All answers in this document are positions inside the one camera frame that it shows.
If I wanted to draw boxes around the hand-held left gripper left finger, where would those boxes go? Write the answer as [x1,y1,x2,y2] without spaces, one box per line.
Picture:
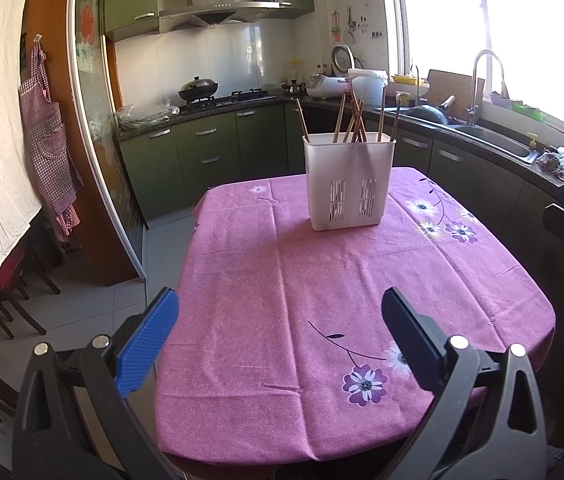
[11,287,183,480]

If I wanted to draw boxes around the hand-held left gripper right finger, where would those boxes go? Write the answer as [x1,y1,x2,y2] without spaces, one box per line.
[377,286,549,480]

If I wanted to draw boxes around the white plastic utensil holder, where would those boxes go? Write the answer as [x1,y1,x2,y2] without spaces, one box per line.
[302,131,397,232]

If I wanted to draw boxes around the bundle of wooden chopsticks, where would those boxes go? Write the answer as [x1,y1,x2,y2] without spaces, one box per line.
[332,91,403,143]

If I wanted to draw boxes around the brown wooden chopstick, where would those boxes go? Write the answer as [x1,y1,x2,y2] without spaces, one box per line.
[294,99,310,142]

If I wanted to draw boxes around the bundle of dish rags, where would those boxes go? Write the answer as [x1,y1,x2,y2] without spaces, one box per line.
[536,146,564,183]

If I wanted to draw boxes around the steel kitchen sink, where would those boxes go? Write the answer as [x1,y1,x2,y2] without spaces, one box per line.
[374,105,538,166]

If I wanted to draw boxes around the dark lower kitchen cabinets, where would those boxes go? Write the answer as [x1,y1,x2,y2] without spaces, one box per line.
[284,102,564,361]

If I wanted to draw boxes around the pink floral tablecloth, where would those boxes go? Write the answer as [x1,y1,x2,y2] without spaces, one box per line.
[154,166,558,466]

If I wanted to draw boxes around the green plastic container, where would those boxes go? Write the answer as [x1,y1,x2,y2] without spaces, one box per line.
[509,99,547,122]

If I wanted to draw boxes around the steel kitchen faucet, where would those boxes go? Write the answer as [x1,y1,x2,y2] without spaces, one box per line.
[464,49,509,127]

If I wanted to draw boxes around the wooden cutting board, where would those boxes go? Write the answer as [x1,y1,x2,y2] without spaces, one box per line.
[424,69,485,123]

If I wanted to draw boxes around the black frying wok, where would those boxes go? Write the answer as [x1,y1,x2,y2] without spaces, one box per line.
[404,95,457,126]

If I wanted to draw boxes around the kitchen window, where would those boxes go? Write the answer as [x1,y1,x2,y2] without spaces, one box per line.
[379,0,564,136]

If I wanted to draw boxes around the pink checkered apron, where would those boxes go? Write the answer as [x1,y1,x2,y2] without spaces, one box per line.
[18,40,85,243]

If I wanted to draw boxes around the green lower kitchen cabinets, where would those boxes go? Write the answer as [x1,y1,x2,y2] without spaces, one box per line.
[118,102,308,221]

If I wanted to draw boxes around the plastic bag of vegetables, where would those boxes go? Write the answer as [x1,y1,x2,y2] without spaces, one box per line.
[116,97,180,130]

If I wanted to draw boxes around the white plastic bucket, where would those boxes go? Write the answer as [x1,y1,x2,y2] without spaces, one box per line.
[347,67,389,107]

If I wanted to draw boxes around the black wok with lid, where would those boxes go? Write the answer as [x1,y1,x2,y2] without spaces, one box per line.
[178,75,219,102]

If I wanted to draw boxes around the sliding glass door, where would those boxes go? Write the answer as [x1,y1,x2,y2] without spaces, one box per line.
[67,0,145,278]

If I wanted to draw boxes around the black gas stove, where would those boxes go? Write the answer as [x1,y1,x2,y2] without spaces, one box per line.
[179,89,278,112]

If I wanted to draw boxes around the white rice cooker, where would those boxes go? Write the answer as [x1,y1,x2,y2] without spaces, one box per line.
[306,73,350,100]

